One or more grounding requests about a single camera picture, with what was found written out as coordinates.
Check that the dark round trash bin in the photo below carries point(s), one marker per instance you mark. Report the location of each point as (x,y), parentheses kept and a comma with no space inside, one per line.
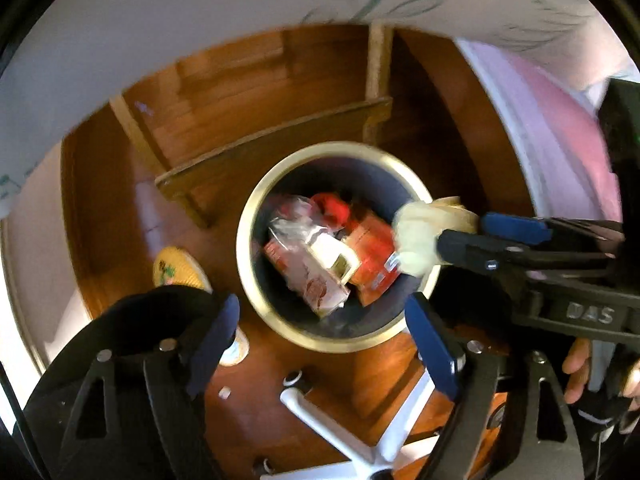
(365,178)

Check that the yellow slipper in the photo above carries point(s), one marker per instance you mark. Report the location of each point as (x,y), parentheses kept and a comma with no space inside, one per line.
(175,266)

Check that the tree pattern tablecloth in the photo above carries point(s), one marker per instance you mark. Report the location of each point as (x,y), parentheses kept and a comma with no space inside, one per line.
(63,59)

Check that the pink carton box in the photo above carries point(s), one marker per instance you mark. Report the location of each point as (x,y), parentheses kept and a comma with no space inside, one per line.
(319,287)

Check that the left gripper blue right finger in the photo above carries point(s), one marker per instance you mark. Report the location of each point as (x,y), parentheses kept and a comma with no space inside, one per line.
(469,380)

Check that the wooden table frame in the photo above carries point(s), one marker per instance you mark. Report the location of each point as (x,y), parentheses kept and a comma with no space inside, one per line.
(225,115)

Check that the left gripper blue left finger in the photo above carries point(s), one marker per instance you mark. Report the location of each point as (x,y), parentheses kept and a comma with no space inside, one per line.
(176,383)

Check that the person's right hand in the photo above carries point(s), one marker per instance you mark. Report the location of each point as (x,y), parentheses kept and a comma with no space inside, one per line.
(577,366)

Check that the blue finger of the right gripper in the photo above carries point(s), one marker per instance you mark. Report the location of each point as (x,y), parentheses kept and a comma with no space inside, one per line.
(554,233)
(483,253)

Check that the orange snack packet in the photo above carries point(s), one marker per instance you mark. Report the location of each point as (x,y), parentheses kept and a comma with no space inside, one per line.
(373,241)

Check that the red paper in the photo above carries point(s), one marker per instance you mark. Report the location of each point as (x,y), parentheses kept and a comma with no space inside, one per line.
(334,211)

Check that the pink bed blanket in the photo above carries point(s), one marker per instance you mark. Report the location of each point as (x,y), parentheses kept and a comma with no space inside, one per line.
(554,133)

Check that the yellow paper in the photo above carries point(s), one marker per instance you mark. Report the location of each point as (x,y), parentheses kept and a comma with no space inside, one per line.
(417,226)

